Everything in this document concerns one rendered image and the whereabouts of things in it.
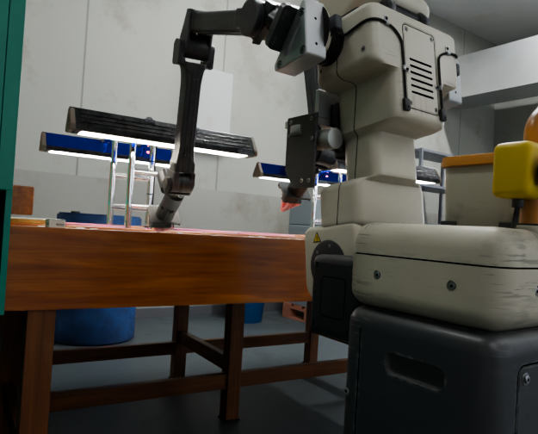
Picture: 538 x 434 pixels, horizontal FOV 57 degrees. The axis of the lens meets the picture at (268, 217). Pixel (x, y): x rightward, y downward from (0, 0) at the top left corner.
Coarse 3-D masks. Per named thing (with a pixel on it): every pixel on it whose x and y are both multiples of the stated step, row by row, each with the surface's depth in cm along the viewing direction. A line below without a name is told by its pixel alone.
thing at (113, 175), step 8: (112, 144) 191; (144, 144) 205; (112, 152) 190; (152, 152) 198; (112, 160) 190; (152, 160) 198; (112, 168) 190; (152, 168) 198; (112, 176) 190; (120, 176) 192; (136, 176) 195; (144, 176) 197; (112, 184) 190; (152, 184) 199; (112, 192) 190; (152, 192) 199; (112, 200) 190; (152, 200) 200; (112, 208) 190; (120, 208) 192; (112, 216) 190; (112, 224) 191
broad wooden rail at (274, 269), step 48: (48, 240) 112; (96, 240) 118; (144, 240) 124; (192, 240) 130; (240, 240) 138; (288, 240) 147; (48, 288) 112; (96, 288) 118; (144, 288) 124; (192, 288) 131; (240, 288) 138; (288, 288) 147
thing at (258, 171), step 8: (256, 168) 244; (264, 168) 243; (272, 168) 246; (280, 168) 249; (256, 176) 244; (264, 176) 242; (272, 176) 244; (280, 176) 246; (320, 176) 261; (328, 176) 265; (336, 176) 268; (344, 176) 272; (328, 184) 263
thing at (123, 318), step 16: (64, 320) 308; (80, 320) 306; (96, 320) 308; (112, 320) 313; (128, 320) 324; (64, 336) 307; (80, 336) 306; (96, 336) 308; (112, 336) 313; (128, 336) 326
